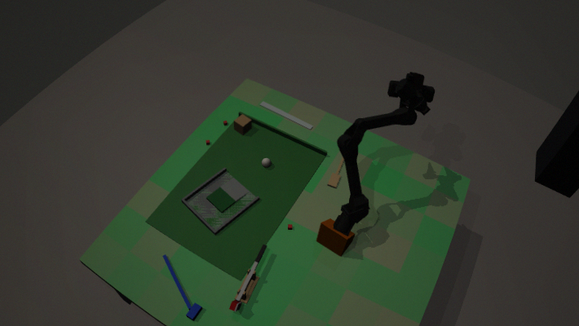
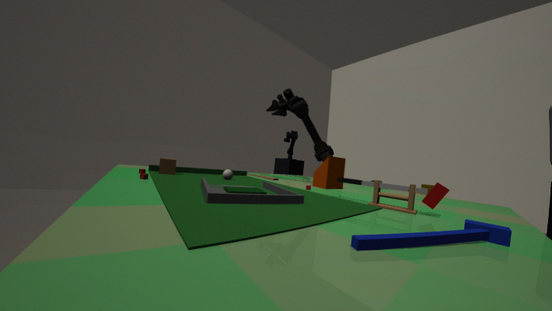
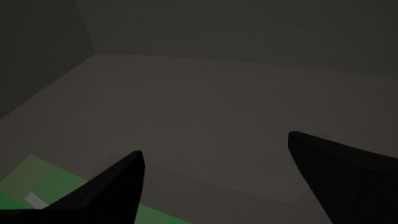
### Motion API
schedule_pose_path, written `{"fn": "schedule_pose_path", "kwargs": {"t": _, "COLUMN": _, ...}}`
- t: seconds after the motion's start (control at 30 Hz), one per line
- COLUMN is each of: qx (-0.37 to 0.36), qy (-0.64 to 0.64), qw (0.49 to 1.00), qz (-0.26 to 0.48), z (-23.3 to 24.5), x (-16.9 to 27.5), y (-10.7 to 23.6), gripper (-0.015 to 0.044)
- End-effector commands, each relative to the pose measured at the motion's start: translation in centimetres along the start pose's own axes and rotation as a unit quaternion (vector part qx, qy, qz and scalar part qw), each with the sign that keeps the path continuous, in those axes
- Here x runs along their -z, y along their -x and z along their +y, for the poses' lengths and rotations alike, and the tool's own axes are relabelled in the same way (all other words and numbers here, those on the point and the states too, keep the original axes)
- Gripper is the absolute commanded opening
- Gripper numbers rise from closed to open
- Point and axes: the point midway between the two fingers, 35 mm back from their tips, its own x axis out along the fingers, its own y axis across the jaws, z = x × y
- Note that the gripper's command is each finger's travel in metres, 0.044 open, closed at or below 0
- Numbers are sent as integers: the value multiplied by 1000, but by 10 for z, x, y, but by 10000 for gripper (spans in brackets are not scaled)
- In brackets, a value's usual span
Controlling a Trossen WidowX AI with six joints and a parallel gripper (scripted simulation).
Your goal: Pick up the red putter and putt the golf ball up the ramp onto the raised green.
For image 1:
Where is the dark green flat mat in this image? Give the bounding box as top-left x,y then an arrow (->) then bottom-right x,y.
145,122 -> 325,280

